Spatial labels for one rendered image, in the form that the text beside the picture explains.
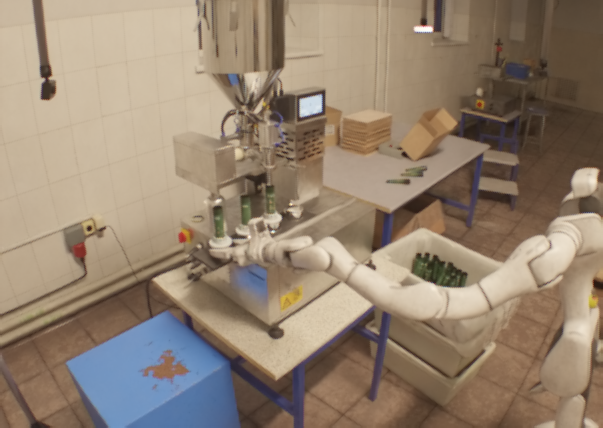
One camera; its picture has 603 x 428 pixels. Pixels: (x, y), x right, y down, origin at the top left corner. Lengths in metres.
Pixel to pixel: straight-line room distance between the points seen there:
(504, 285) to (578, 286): 0.32
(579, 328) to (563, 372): 0.15
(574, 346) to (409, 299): 0.55
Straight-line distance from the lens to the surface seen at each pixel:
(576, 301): 1.29
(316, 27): 3.80
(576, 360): 1.34
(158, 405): 1.54
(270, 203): 1.47
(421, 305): 0.98
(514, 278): 1.01
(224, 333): 1.53
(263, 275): 1.36
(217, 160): 1.40
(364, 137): 3.07
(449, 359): 2.08
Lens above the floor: 1.77
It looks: 25 degrees down
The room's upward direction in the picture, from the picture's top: straight up
